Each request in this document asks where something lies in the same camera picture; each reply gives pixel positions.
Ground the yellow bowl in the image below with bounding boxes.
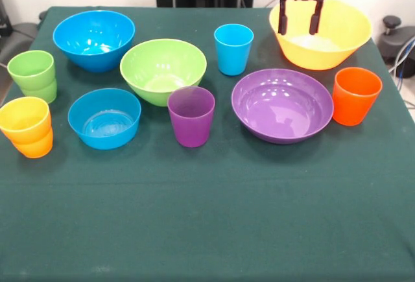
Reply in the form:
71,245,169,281
268,0,374,71

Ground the blue cup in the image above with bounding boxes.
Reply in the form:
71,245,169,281
213,23,255,76

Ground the black stand with knob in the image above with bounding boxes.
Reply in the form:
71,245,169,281
377,15,415,78

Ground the purple bowl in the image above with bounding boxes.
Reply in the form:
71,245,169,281
231,68,335,145

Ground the red-orange cup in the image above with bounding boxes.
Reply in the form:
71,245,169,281
331,67,383,127

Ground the green bowl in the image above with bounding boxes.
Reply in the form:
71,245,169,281
119,38,208,108

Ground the purple cup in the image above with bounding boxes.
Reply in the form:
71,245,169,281
167,86,217,148

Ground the large blue bowl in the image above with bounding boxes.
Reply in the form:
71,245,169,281
53,10,136,73

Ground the dark green table cloth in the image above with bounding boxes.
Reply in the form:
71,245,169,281
0,5,415,282

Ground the small blue bowl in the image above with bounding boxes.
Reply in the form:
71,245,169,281
67,88,142,150

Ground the green cup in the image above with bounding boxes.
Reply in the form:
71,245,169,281
22,79,58,104
6,50,56,93

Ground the dark equipment box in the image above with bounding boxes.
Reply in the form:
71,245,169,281
0,0,14,38

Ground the orange cup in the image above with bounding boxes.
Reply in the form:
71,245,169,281
12,129,54,159

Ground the yellow cup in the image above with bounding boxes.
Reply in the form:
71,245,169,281
0,96,53,145

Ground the blue cable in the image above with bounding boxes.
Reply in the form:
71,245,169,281
388,34,415,80

